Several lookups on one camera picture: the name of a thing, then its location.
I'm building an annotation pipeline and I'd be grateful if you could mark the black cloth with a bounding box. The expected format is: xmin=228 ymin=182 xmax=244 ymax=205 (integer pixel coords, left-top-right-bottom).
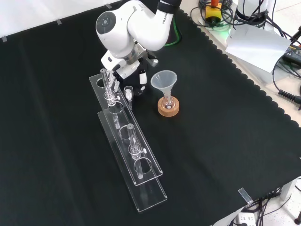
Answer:
xmin=0 ymin=0 xmax=301 ymax=226

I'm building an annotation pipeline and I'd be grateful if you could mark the yellow stop button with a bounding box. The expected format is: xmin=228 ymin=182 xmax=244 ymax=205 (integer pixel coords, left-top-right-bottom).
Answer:
xmin=205 ymin=0 xmax=223 ymax=25

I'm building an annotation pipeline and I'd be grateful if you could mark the green cable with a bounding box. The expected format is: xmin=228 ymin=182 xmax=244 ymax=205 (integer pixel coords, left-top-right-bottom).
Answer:
xmin=164 ymin=13 xmax=182 ymax=47

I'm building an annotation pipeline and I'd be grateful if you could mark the pale board sheet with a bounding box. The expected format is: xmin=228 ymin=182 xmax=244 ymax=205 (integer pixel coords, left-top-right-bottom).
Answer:
xmin=225 ymin=23 xmax=293 ymax=74

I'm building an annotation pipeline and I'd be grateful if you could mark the white power strip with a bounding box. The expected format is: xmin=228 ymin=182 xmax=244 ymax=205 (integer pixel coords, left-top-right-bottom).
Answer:
xmin=236 ymin=211 xmax=257 ymax=226

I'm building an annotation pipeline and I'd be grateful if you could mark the white table leg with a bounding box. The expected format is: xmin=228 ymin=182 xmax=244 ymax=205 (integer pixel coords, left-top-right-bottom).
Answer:
xmin=280 ymin=176 xmax=301 ymax=201

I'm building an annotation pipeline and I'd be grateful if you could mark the clear tape strip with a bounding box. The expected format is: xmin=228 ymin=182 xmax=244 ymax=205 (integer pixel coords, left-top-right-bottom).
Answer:
xmin=238 ymin=187 xmax=253 ymax=204

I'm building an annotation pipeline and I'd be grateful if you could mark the translucent plastic funnel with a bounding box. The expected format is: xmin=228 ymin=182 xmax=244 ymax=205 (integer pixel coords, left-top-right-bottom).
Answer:
xmin=150 ymin=70 xmax=178 ymax=106

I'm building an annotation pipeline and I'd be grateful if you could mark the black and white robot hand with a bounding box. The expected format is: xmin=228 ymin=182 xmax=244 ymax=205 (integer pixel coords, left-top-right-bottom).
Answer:
xmin=100 ymin=44 xmax=159 ymax=96

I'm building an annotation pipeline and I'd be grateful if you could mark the small round-bottom glass flask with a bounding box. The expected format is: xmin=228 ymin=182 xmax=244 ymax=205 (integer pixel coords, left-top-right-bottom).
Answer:
xmin=161 ymin=93 xmax=176 ymax=110

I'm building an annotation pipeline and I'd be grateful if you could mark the clear glass weighing funnel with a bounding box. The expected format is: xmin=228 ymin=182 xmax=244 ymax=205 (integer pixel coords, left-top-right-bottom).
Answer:
xmin=124 ymin=85 xmax=134 ymax=111

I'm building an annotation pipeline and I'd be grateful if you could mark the black coiled cable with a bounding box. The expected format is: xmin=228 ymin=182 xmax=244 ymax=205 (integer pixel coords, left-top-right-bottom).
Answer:
xmin=278 ymin=90 xmax=301 ymax=105

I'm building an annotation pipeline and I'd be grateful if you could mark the cork ring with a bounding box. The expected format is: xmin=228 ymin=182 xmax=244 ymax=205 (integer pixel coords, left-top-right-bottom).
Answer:
xmin=157 ymin=96 xmax=181 ymax=117

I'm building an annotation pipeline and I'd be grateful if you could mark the black power adapter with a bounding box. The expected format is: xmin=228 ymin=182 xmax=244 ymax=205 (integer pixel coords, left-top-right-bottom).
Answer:
xmin=283 ymin=44 xmax=301 ymax=65

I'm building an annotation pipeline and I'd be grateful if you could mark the clear acrylic funnel stand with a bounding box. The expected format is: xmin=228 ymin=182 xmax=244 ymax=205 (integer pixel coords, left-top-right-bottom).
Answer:
xmin=88 ymin=68 xmax=168 ymax=214

